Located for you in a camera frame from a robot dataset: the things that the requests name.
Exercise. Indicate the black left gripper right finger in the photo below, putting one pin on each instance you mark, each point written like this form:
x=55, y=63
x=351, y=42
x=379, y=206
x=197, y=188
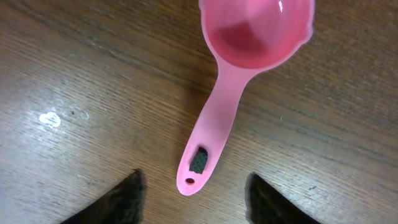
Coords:
x=266, y=205

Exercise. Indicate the pink plastic measuring scoop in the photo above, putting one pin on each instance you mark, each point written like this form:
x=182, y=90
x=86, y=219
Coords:
x=246, y=37

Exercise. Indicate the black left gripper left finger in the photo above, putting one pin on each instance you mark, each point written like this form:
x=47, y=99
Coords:
x=123, y=204

